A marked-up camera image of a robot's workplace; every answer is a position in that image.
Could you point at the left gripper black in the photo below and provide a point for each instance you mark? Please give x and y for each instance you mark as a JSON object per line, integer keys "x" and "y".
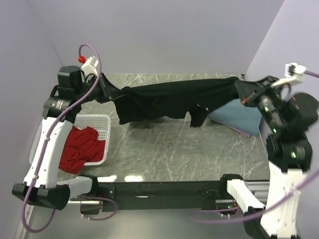
{"x": 108, "y": 91}

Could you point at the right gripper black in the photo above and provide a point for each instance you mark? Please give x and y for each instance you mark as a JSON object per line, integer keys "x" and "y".
{"x": 255, "y": 89}

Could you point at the black t shirt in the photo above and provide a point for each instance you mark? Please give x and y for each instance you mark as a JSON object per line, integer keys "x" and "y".
{"x": 174, "y": 100}

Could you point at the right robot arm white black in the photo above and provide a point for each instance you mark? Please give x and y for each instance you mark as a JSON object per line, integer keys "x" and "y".
{"x": 289, "y": 157}

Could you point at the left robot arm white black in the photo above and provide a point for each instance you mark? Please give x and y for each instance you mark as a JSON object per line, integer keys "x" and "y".
{"x": 40, "y": 187}

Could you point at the folded blue t shirt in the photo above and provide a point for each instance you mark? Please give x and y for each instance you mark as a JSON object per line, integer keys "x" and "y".
{"x": 236, "y": 115}

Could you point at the white plastic laundry basket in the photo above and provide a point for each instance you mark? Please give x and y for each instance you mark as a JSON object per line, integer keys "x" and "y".
{"x": 101, "y": 123}

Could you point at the folded purple t shirt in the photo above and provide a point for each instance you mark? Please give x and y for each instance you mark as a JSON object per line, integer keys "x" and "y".
{"x": 239, "y": 131}

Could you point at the red t shirt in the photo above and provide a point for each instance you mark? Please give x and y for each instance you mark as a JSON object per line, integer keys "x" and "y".
{"x": 81, "y": 146}

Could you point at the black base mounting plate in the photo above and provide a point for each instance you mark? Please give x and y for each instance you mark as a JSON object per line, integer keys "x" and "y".
{"x": 160, "y": 195}

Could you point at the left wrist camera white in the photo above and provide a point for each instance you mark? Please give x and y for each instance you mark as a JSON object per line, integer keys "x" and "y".
{"x": 89, "y": 65}

